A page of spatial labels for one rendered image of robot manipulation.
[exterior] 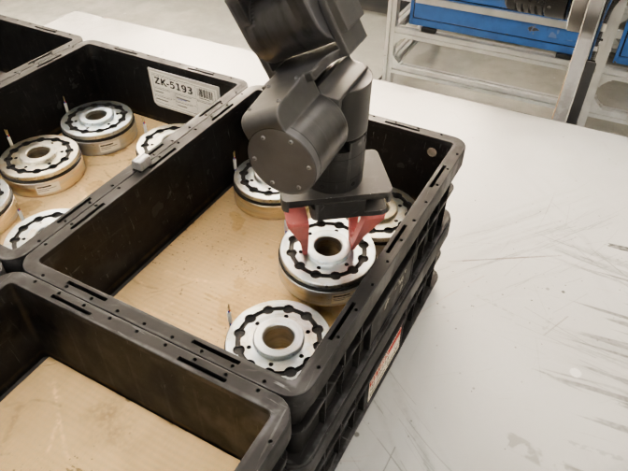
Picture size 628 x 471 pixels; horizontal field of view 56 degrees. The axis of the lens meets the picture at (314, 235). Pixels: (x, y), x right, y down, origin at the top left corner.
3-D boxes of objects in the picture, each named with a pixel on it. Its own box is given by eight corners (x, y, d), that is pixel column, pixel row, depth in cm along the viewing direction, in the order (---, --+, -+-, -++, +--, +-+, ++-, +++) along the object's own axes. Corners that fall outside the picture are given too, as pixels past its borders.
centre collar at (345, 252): (321, 226, 65) (321, 222, 64) (360, 246, 63) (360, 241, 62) (294, 252, 62) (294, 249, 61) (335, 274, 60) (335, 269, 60)
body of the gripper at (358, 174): (392, 206, 55) (402, 141, 50) (282, 218, 54) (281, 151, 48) (375, 164, 60) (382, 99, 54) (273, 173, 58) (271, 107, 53)
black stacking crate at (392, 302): (259, 157, 88) (254, 87, 80) (452, 219, 77) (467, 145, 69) (53, 347, 62) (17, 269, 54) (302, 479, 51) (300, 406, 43)
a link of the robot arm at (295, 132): (344, -36, 44) (259, 2, 49) (269, 26, 36) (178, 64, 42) (405, 106, 49) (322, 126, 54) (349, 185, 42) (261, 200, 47)
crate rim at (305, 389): (254, 98, 81) (253, 81, 80) (466, 157, 71) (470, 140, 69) (21, 283, 55) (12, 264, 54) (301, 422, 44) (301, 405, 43)
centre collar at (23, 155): (40, 141, 82) (39, 137, 81) (66, 151, 80) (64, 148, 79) (11, 159, 78) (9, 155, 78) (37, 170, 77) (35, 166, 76)
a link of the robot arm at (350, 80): (384, 54, 48) (321, 39, 50) (350, 95, 44) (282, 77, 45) (376, 126, 53) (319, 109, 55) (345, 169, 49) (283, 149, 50)
